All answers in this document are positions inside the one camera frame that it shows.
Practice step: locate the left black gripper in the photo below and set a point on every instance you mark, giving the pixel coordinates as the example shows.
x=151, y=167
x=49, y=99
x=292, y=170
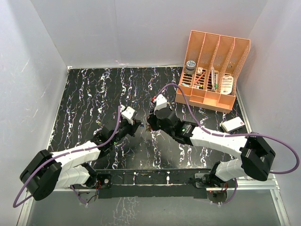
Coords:
x=136, y=123

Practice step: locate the aluminium front rail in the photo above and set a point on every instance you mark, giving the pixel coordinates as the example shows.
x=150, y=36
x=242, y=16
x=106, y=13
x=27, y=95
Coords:
x=160, y=198

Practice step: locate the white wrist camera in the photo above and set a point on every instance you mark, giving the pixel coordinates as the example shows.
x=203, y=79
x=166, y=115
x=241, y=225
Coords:
x=128, y=113
x=160, y=102

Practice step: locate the round patterned tin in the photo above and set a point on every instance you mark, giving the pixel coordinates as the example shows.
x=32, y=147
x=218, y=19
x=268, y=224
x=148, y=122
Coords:
x=190, y=67

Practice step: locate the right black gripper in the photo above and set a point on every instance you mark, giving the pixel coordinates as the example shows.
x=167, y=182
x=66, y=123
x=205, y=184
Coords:
x=152, y=120

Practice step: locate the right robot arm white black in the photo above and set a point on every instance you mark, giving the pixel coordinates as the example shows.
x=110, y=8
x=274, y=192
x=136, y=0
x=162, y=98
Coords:
x=253, y=156

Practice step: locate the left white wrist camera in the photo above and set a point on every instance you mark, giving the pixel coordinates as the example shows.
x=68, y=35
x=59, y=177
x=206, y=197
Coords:
x=128, y=113

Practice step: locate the white packaged card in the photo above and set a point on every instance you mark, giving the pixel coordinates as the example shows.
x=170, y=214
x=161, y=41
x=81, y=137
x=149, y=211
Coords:
x=227, y=84

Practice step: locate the white red-dot box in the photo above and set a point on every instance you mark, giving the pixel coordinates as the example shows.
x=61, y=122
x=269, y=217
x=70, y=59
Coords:
x=231, y=125

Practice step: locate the peach desk organizer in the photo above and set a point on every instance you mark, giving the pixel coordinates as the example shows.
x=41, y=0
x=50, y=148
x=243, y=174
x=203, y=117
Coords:
x=215, y=56

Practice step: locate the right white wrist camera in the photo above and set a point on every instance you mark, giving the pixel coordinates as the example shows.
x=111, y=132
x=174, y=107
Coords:
x=160, y=102

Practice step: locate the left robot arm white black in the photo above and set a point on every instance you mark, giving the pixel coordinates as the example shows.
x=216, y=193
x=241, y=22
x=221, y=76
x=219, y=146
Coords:
x=49, y=171

